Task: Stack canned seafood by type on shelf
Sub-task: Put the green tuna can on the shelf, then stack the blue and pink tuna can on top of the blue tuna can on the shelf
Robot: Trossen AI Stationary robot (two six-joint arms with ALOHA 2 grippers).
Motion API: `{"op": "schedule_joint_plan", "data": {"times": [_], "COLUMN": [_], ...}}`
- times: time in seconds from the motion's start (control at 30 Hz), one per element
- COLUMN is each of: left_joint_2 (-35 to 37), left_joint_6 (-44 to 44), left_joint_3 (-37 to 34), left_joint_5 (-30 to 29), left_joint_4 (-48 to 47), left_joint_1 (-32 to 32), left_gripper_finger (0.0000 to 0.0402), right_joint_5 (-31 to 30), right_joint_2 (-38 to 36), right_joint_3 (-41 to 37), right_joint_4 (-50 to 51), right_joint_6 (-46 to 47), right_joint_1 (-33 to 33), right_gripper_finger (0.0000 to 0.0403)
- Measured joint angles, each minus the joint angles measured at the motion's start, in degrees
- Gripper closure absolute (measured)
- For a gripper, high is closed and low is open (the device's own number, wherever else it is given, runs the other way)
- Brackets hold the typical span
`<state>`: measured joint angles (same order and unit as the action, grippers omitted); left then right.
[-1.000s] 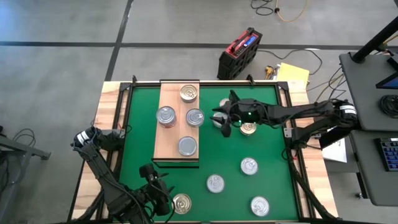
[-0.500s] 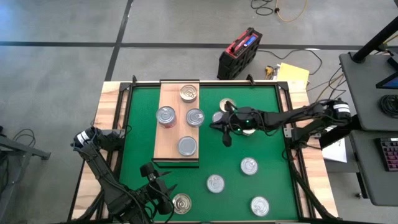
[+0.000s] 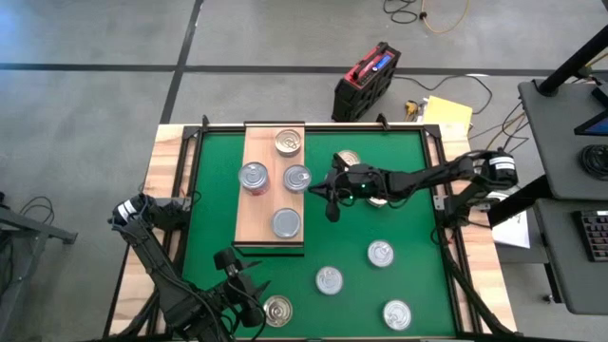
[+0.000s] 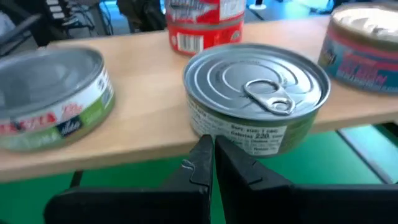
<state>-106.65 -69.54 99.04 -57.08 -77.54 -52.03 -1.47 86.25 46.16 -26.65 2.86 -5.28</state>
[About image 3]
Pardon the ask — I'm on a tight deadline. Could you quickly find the black keyboard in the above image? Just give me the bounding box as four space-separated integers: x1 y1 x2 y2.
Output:
572 208 608 263

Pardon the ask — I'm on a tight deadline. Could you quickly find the grey metal stand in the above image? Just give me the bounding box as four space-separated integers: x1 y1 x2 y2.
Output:
0 192 80 342

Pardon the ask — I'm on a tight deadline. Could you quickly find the black aluminium table frame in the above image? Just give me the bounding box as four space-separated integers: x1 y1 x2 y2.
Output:
102 113 522 342

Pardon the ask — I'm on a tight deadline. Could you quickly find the white paper sheet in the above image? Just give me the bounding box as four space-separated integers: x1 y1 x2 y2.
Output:
491 208 532 251

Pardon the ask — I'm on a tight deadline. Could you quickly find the black floor cable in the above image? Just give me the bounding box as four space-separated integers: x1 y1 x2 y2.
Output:
382 0 422 25

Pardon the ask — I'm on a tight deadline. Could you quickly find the wooden board tray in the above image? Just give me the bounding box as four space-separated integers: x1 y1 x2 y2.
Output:
232 121 306 257

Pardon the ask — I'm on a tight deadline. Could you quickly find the green table mat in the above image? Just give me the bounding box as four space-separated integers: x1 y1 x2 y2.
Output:
173 130 457 339

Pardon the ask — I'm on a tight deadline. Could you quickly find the white label can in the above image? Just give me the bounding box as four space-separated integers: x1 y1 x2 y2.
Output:
271 207 303 239

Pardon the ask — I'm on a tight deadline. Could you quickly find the grey desk top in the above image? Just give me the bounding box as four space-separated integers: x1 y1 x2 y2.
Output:
532 197 608 317
516 78 608 201

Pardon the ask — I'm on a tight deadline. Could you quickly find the yellow plug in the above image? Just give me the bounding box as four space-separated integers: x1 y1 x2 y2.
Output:
403 98 420 123

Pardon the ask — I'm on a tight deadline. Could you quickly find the black power cable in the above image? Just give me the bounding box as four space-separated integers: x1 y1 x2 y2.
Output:
393 73 495 118

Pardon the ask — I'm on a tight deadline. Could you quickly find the green label can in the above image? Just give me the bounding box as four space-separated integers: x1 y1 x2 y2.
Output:
282 163 314 195

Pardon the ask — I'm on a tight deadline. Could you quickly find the coiled black cable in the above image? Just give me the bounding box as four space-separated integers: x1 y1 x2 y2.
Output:
577 143 608 181

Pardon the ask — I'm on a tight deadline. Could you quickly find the red black tool case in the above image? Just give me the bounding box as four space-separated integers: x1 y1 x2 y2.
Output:
331 41 403 124

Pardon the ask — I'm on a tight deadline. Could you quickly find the thin black cable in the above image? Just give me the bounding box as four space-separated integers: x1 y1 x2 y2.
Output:
17 195 58 229

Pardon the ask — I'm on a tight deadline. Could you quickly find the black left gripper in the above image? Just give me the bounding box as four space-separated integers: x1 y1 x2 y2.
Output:
213 247 273 329

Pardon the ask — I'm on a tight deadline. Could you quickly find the teal label tuna can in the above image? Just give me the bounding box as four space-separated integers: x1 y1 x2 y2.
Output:
366 239 396 269
314 264 345 296

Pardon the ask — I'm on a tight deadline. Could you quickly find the yellow cable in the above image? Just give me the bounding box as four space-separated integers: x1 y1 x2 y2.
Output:
420 0 470 35

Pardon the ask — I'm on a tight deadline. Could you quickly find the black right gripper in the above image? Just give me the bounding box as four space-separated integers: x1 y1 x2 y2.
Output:
307 152 389 223

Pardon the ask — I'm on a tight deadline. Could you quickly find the tablet screen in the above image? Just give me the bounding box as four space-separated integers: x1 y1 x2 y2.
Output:
573 83 608 139

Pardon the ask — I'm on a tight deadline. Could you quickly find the yellow paper pad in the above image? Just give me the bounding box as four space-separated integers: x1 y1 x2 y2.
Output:
421 94 475 137

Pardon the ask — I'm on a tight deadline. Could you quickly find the black pole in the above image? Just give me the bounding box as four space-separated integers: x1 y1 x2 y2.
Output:
536 23 608 97

